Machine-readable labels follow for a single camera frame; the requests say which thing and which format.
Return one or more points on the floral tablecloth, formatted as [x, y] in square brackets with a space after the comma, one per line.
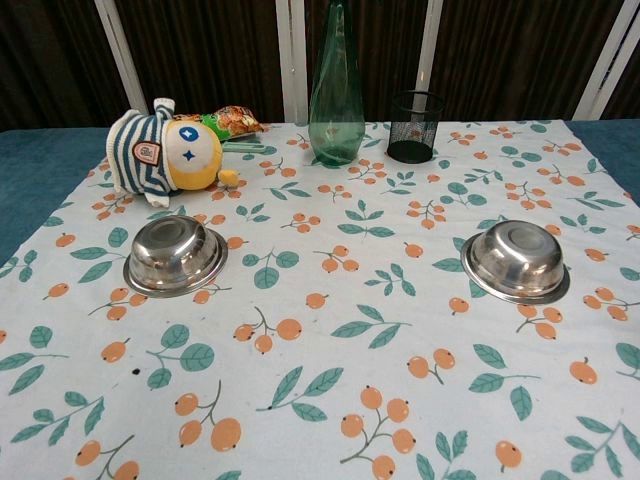
[320, 350]

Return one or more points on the green orange snack bag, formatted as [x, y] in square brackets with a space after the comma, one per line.
[235, 122]

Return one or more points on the striped yellow plush toy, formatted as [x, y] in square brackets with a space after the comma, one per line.
[150, 150]

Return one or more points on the green transparent spray bottle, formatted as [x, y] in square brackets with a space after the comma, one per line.
[336, 125]

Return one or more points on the white screen frame post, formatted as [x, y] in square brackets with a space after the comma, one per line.
[606, 50]
[122, 55]
[429, 45]
[291, 60]

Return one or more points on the black mesh pen holder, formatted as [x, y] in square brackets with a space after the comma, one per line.
[415, 150]

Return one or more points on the mint green plastic clip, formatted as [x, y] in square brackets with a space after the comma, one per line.
[245, 147]

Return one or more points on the steel bowl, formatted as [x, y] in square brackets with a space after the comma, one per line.
[170, 255]
[520, 260]

